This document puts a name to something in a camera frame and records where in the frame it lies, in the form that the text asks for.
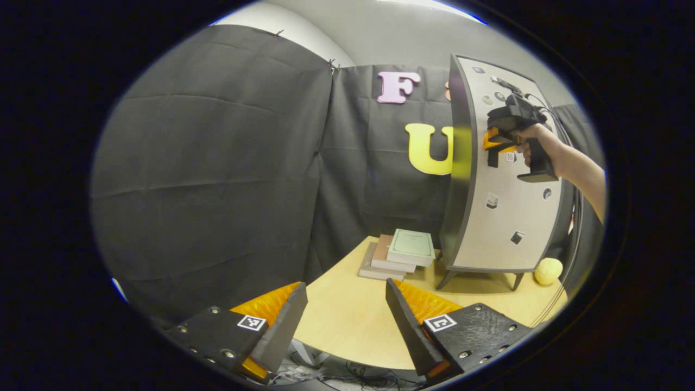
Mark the large ceiling light panel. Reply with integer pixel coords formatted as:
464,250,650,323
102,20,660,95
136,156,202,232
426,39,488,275
380,0,484,23

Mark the yellow sponge ball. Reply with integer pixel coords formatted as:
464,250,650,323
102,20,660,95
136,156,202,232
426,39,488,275
534,257,564,286

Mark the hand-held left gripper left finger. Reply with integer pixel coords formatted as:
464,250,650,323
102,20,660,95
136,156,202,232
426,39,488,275
163,281,308,383

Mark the black backdrop cloth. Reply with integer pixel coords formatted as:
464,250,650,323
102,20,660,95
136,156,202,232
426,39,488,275
90,24,606,326

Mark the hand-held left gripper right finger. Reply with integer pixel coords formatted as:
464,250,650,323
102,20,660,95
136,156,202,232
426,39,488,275
384,278,535,385

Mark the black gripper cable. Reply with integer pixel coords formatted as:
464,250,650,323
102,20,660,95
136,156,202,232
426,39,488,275
491,76,584,326

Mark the dark grey cabinet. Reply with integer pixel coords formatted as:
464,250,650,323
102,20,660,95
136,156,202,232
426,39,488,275
437,53,577,292

